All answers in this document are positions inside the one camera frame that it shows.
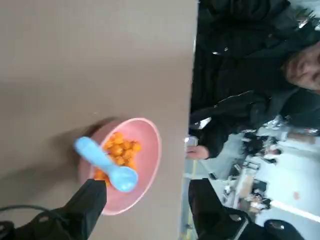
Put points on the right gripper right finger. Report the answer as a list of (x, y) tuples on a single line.
[(212, 215)]

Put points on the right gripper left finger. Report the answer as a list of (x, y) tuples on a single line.
[(82, 210)]

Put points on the blue spoon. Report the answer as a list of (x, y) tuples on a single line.
[(100, 155)]

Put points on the orange popcorn heap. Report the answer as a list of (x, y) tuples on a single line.
[(122, 150)]

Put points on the pink bowl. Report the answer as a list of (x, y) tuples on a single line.
[(147, 150)]

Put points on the person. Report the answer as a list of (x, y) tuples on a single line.
[(237, 75)]

